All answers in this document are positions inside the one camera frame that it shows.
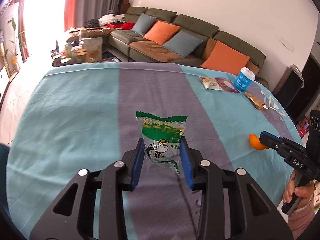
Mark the tall leafy plant yellow pot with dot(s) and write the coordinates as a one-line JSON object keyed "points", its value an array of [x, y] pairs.
{"points": [[13, 45]]}

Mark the white standing air conditioner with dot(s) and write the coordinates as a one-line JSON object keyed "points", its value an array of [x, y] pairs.
{"points": [[7, 22]]}

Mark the coffee table with clutter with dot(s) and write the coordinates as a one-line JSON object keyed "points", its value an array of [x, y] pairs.
{"points": [[80, 52]]}

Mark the orange peel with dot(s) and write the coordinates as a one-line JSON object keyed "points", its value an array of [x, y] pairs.
{"points": [[255, 142]]}

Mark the dark brown stacked cartons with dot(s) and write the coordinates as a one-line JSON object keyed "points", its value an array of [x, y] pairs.
{"points": [[123, 5]]}

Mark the teal grey printed tablecloth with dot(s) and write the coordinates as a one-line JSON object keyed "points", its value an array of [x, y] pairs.
{"points": [[75, 110]]}

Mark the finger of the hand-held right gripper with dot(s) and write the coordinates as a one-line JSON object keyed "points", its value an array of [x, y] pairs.
{"points": [[271, 135], [268, 142]]}

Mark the person's right hand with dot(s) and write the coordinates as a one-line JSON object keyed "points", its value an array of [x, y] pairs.
{"points": [[290, 188]]}

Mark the black cabinet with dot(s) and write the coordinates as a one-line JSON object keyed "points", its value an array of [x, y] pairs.
{"points": [[288, 92]]}

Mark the white wall plate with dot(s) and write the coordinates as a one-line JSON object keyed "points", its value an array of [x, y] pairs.
{"points": [[286, 44]]}

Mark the pile of white clothes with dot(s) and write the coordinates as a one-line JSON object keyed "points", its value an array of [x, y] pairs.
{"points": [[108, 18]]}

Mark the blue cup white lid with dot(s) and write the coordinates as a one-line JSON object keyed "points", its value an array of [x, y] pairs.
{"points": [[243, 81]]}

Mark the green clear milk wrapper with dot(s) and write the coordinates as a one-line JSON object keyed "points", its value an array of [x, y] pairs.
{"points": [[160, 132]]}

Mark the clear beige cookie packet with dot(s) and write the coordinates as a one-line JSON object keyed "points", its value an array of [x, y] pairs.
{"points": [[210, 82]]}

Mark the green sectional sofa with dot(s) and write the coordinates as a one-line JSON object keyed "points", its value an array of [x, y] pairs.
{"points": [[195, 22]]}

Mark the wide orange grey curtain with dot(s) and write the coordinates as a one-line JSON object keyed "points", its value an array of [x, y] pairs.
{"points": [[95, 0]]}

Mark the orange cushion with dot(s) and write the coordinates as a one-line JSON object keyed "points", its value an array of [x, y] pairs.
{"points": [[161, 32], [225, 57]]}

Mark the black bag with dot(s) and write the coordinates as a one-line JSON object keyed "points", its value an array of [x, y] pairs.
{"points": [[91, 23]]}

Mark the small teal cushion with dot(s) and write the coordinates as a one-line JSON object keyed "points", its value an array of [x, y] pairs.
{"points": [[143, 23]]}

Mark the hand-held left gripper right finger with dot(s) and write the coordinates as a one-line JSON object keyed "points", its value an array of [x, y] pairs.
{"points": [[186, 162]]}

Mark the red cloth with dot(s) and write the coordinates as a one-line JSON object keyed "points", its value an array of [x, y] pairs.
{"points": [[121, 26]]}

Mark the gold snack packet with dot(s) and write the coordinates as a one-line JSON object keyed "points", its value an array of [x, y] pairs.
{"points": [[256, 101]]}

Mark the red snack packet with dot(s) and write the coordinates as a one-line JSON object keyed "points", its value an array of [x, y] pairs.
{"points": [[226, 85]]}

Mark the narrow orange grey curtain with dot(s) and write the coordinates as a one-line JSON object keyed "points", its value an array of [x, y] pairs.
{"points": [[24, 35]]}

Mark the person's right forearm pink sleeve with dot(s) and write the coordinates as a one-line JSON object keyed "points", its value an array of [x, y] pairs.
{"points": [[303, 220]]}

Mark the large teal cushion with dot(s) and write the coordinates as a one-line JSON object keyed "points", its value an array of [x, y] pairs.
{"points": [[182, 43]]}

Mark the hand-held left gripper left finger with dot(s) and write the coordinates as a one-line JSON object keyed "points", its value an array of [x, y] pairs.
{"points": [[137, 165]]}

